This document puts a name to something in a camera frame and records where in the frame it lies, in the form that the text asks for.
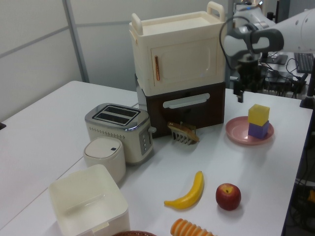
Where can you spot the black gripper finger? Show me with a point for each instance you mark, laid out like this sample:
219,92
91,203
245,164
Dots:
240,98
237,90

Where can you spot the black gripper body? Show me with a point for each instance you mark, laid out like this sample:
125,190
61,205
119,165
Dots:
248,76

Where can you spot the yellow cube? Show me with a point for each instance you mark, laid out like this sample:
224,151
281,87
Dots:
258,114

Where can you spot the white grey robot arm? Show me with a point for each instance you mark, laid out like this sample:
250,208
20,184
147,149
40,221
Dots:
295,37

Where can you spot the purple cube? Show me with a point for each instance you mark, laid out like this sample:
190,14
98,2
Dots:
258,131

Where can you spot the small grey device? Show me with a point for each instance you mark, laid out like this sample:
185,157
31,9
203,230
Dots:
233,78

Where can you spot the black monitor stand base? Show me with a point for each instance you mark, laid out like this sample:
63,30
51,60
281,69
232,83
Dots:
276,59

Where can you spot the pink plate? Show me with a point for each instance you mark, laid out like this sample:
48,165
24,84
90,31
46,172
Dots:
236,132

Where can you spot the black keyboard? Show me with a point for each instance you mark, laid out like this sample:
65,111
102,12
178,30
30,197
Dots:
305,61

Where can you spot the brown toast slice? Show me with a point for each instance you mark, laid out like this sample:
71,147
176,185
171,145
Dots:
185,132

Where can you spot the brown drawer box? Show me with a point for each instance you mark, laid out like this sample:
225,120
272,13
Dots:
157,115

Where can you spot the red apple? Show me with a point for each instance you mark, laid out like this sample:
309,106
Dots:
228,196

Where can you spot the yellow banana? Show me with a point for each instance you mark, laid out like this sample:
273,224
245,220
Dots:
193,194

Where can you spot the cream silver toaster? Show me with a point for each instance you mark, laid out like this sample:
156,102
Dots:
115,137

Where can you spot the orange striped bread roll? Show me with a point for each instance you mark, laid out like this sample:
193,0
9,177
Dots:
187,228

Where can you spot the small cream lidded bin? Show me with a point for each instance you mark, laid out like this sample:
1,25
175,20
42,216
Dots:
104,159

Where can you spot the brown bowl rim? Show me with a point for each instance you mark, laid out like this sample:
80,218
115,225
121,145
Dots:
135,233

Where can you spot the open white plastic box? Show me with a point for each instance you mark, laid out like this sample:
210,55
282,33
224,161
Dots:
98,216

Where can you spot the black flat object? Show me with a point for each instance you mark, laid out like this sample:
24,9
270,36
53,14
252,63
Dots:
2,126

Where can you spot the black clamp post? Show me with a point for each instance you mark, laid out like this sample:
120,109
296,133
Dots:
309,96

